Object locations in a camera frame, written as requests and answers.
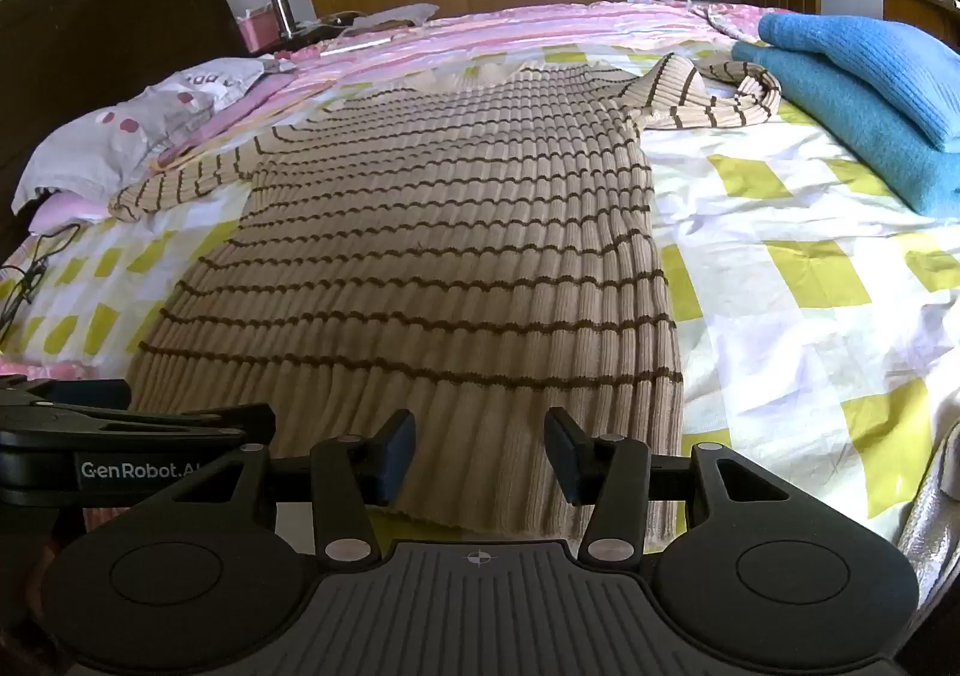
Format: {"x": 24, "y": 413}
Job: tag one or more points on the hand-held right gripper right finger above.
{"x": 562, "y": 455}

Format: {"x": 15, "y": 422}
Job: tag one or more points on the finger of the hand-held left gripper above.
{"x": 150, "y": 422}
{"x": 97, "y": 394}

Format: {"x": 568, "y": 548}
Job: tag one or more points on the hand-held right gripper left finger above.
{"x": 396, "y": 455}

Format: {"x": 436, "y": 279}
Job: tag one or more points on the beige brown-striped knit sweater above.
{"x": 450, "y": 233}

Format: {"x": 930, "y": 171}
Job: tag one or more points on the pink dotted cloth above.
{"x": 45, "y": 368}

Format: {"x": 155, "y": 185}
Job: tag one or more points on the yellow-green checkered bed sheet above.
{"x": 787, "y": 316}

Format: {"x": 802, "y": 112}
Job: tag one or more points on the white pillow with pink dots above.
{"x": 112, "y": 128}

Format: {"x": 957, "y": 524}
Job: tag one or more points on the dark wooden headboard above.
{"x": 97, "y": 30}

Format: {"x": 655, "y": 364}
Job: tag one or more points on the silver quilted fabric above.
{"x": 934, "y": 518}

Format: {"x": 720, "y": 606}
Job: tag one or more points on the pink box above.
{"x": 259, "y": 32}

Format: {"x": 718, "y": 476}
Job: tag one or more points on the white stick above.
{"x": 358, "y": 45}

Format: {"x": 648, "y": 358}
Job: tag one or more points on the metal cup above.
{"x": 283, "y": 15}

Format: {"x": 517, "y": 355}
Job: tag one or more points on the pink striped quilt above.
{"x": 480, "y": 34}

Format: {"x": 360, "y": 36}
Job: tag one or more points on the white plastic bag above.
{"x": 397, "y": 15}

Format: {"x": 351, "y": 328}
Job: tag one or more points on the teal knit sweater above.
{"x": 847, "y": 121}

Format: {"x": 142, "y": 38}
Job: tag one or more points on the pink floral cloth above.
{"x": 739, "y": 19}

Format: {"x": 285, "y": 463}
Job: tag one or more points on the wooden cabinet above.
{"x": 911, "y": 4}

